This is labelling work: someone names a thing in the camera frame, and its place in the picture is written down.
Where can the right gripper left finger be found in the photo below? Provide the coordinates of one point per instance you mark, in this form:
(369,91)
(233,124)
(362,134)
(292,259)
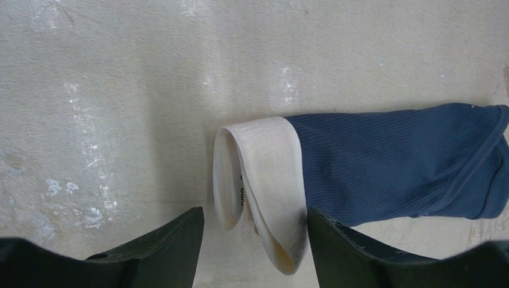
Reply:
(164,257)

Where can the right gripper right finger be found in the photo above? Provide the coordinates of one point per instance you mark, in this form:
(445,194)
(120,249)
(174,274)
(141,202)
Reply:
(344,257)

